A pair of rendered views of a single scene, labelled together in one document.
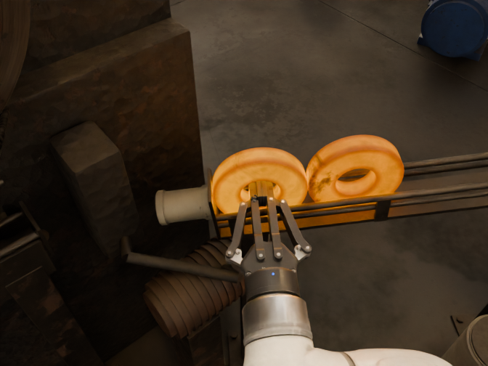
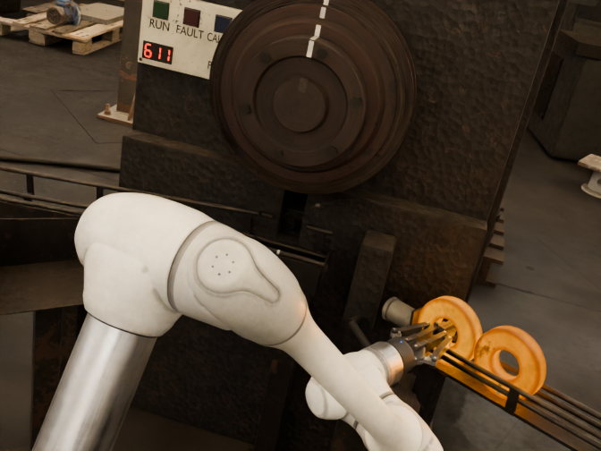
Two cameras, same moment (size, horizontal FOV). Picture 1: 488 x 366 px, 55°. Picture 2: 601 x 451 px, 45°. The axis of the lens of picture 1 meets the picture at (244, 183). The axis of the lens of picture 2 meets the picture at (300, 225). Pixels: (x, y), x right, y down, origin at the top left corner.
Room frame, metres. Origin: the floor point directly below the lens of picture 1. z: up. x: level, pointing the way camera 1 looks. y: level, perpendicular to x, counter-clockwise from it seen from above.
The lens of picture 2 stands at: (-0.72, -0.79, 1.54)
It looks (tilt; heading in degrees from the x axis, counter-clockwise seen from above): 25 degrees down; 47
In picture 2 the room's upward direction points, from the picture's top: 12 degrees clockwise
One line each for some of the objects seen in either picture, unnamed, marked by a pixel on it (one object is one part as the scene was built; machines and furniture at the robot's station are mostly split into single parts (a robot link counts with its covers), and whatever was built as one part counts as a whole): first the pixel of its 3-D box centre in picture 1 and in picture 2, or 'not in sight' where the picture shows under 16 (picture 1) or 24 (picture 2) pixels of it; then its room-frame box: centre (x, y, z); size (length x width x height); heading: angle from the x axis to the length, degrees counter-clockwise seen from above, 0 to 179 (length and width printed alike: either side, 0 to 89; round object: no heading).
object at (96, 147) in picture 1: (99, 192); (369, 280); (0.51, 0.25, 0.68); 0.11 x 0.08 x 0.24; 39
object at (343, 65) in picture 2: not in sight; (301, 103); (0.27, 0.36, 1.11); 0.28 x 0.06 x 0.28; 129
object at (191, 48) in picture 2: not in sight; (190, 37); (0.22, 0.75, 1.15); 0.26 x 0.02 x 0.18; 129
